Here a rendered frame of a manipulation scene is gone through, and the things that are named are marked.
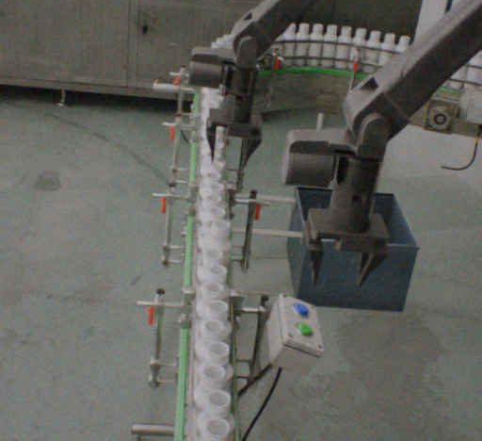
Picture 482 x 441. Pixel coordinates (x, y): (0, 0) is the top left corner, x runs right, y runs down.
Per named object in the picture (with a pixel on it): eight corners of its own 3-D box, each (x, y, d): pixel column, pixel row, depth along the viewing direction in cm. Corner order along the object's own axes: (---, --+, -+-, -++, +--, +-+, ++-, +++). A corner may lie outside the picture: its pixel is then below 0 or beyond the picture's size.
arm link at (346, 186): (390, 156, 96) (380, 138, 101) (335, 152, 95) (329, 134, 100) (379, 204, 99) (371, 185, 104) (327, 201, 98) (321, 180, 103)
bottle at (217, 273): (193, 344, 153) (200, 276, 145) (198, 326, 158) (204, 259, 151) (222, 349, 153) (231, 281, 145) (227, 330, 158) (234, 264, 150)
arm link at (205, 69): (260, 40, 133) (258, 24, 141) (194, 29, 132) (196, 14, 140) (249, 103, 139) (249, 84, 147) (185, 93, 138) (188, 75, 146)
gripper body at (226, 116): (207, 116, 149) (213, 80, 145) (259, 122, 150) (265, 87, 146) (207, 129, 143) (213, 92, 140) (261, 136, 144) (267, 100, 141)
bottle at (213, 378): (184, 436, 132) (191, 362, 124) (217, 432, 133) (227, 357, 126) (192, 464, 127) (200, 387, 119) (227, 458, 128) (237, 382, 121)
